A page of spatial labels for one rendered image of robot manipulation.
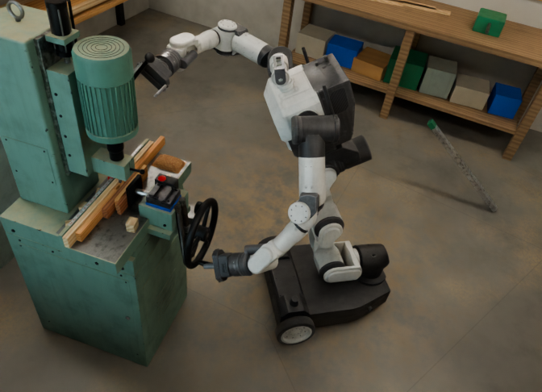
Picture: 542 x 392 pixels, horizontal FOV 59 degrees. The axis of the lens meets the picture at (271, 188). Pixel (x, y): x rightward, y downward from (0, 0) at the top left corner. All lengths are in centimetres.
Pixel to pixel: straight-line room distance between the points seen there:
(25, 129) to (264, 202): 178
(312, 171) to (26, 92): 95
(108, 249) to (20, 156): 49
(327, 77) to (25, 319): 191
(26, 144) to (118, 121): 39
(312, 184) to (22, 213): 114
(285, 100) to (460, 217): 212
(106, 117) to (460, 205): 267
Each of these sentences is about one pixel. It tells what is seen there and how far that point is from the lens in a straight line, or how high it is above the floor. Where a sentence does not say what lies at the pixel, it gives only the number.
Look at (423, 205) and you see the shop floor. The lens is 352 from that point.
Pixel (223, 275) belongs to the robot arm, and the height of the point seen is 76.
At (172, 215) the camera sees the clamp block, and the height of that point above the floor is 95.
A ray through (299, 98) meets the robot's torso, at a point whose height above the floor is 135.
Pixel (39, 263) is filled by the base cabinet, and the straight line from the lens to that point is 220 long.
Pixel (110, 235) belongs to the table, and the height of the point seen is 90.
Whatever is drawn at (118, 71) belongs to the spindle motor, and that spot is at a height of 146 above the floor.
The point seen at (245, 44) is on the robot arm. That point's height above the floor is 135.
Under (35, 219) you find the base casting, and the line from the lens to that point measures 205.
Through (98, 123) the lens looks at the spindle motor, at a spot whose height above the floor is 128.
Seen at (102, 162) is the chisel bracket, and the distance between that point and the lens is 184.
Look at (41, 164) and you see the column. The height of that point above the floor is 104.
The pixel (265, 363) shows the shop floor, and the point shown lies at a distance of 251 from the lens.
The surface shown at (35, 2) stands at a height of 63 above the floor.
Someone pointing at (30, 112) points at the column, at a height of 126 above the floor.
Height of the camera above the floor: 222
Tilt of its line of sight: 42 degrees down
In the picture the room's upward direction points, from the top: 8 degrees clockwise
